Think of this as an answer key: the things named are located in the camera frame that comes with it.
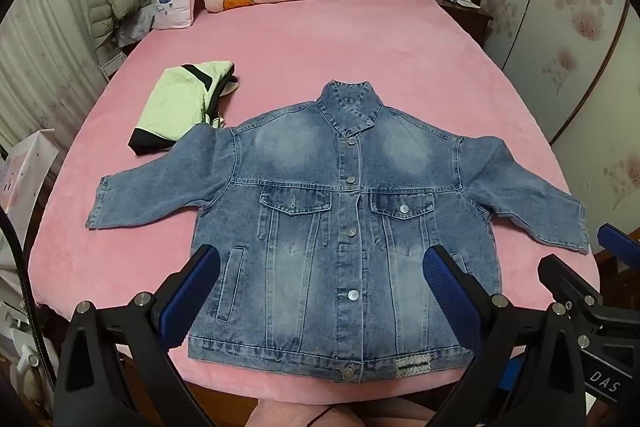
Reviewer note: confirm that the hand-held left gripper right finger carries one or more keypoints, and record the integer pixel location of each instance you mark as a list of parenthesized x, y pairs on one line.
[(447, 294)]

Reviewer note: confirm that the person's legs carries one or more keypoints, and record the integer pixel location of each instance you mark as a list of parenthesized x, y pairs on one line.
[(380, 414)]

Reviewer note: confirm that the white cardboard box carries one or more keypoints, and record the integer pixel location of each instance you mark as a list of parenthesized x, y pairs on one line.
[(27, 177)]

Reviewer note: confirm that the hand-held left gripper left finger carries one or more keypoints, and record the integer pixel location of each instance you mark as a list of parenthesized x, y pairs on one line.
[(192, 292)]

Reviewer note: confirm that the floral sliding wardrobe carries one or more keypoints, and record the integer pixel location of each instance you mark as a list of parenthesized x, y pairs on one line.
[(565, 7)]

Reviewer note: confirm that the white patterned curtain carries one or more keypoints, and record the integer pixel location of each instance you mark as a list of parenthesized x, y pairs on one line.
[(40, 57)]

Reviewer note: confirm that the wooden nightstand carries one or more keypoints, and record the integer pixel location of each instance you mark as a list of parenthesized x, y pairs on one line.
[(470, 24)]

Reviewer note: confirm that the light green black jacket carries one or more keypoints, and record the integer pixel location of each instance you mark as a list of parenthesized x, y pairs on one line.
[(170, 107)]

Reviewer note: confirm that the hanging grey clothes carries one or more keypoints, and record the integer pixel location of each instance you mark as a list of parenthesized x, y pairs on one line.
[(135, 27)]

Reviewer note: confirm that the pink bed sheet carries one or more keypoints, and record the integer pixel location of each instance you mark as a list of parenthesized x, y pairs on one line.
[(350, 42)]

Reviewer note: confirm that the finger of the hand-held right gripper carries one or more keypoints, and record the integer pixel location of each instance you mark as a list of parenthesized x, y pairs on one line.
[(570, 282), (620, 244)]

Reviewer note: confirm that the blue denim jacket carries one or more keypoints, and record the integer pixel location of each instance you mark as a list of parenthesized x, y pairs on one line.
[(310, 237)]

